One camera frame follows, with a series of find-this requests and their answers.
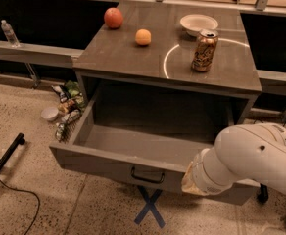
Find grey top drawer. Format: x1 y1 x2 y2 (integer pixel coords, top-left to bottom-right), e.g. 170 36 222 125
49 87 261 207

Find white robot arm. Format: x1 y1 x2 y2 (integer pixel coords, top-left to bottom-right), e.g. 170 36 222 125
181 123 286 196

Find grey wooden drawer cabinet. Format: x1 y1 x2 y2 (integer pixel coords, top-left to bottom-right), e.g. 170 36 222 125
74 1 262 123

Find orange fruit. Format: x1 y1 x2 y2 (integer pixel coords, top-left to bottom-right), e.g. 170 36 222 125
135 29 152 46

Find green snack bag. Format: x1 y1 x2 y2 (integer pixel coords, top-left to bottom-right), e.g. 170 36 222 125
65 80 80 97

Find small white bowl on floor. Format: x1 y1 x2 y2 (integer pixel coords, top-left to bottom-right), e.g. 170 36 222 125
41 107 59 121

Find blue tape cross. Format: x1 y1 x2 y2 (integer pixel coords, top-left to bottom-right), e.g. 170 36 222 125
134 186 166 228

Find gold soda can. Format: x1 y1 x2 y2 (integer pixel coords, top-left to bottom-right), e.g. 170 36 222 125
191 29 218 72

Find red apple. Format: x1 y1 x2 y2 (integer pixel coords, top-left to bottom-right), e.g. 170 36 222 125
104 7 123 29

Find white bowl on cabinet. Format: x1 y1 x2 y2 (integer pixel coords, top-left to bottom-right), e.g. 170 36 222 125
180 14 218 36

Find grey side bench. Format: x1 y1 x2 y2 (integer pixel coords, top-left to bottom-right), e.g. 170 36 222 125
0 41 83 88

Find black left stand bar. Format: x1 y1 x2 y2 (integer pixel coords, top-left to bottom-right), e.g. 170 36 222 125
0 133 25 171

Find black stand bar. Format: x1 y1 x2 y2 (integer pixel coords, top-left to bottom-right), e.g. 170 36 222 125
0 133 25 171
258 184 269 204

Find black right stand bar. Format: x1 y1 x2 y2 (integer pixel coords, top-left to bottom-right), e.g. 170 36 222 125
258 184 269 204

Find clear plastic water bottle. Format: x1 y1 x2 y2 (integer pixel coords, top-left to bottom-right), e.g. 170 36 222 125
1 20 20 47

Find black top drawer handle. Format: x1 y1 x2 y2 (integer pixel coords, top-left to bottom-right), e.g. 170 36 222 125
130 166 165 184

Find black floor cable left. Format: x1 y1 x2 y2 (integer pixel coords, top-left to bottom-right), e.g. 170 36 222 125
0 164 42 235

